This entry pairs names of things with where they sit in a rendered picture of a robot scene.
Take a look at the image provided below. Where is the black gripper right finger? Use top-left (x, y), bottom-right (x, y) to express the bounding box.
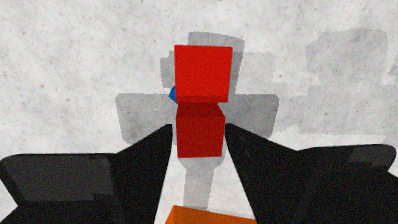
top-left (224, 123), bottom-right (396, 224)

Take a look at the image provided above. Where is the blue cube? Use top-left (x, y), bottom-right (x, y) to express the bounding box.
top-left (168, 85), bottom-right (178, 105)

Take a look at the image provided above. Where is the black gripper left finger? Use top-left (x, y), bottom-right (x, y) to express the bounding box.
top-left (0, 124), bottom-right (173, 224)

